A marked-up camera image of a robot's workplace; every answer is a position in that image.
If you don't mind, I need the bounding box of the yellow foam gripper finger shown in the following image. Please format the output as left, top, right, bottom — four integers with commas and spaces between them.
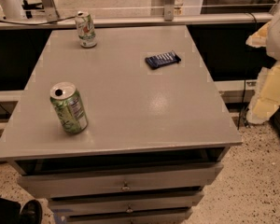
246, 62, 280, 124

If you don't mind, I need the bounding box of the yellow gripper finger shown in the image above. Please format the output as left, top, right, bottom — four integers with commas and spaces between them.
245, 22, 270, 48

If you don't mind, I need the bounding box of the white green 7up can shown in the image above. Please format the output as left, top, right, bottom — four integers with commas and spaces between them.
75, 11, 97, 48

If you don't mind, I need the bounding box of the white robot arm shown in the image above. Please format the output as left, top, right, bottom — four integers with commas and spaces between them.
246, 8, 280, 124

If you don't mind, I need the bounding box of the blue rxbar blueberry bar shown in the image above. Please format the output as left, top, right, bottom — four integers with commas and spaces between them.
145, 50, 181, 70

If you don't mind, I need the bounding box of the green soda can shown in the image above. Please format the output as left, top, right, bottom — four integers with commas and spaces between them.
50, 82, 88, 134

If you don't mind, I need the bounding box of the grey drawer cabinet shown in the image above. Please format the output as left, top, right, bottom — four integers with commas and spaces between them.
0, 25, 243, 224

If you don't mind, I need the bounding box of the middle grey drawer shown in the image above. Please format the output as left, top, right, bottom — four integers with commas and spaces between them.
49, 189, 203, 217

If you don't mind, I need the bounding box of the grey drawer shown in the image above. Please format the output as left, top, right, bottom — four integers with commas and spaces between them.
49, 189, 203, 217
66, 208, 192, 224
18, 162, 223, 198

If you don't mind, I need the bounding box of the bottom grey drawer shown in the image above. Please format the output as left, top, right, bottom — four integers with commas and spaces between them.
66, 208, 192, 224

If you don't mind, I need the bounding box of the top grey drawer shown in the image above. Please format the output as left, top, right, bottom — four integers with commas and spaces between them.
18, 162, 223, 198

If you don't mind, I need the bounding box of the black object bottom left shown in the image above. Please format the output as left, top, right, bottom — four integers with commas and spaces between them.
0, 198, 43, 224

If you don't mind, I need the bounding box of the black hanging cable right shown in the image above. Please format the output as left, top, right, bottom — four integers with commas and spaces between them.
236, 12, 259, 131

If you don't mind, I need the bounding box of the metal bracket post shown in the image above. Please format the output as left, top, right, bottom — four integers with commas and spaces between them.
164, 0, 175, 21

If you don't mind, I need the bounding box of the grey metal rail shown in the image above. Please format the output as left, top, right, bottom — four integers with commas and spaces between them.
0, 12, 273, 30

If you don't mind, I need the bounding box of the black cable on rail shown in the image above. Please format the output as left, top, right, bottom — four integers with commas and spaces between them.
0, 14, 77, 26

